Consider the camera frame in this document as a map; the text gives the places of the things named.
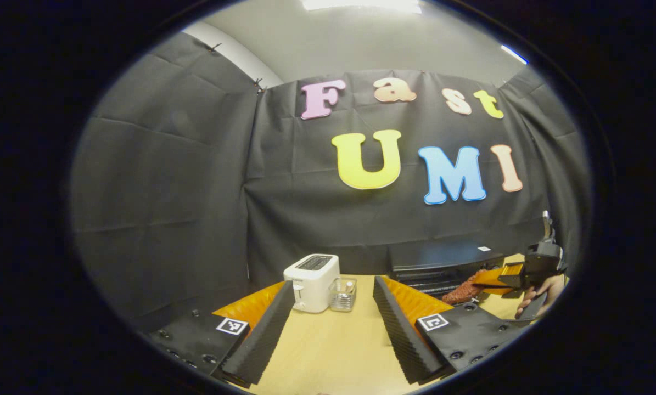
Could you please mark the clear glass container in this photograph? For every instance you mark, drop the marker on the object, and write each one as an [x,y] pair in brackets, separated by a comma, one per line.
[343,296]

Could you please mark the black backdrop cloth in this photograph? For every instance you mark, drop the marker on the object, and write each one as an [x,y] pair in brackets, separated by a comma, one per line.
[196,192]

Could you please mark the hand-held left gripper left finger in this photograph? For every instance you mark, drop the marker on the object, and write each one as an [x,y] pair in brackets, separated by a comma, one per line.
[267,340]

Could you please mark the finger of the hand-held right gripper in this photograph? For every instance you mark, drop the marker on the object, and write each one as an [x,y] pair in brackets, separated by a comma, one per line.
[498,277]

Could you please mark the reddish brown meat piece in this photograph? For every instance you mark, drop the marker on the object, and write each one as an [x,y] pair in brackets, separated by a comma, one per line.
[462,291]

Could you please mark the large ceiling light panel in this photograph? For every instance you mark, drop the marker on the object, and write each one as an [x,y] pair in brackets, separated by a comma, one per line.
[360,4]

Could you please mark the white toaster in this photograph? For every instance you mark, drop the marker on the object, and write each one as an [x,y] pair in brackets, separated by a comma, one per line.
[311,282]

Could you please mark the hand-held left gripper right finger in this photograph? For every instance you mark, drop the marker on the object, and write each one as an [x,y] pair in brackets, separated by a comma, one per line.
[404,340]

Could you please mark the small ceiling light panel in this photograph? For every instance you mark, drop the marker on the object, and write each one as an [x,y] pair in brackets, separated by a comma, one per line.
[513,54]

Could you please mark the black electric oven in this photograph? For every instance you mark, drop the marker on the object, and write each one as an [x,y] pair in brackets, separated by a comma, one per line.
[437,258]

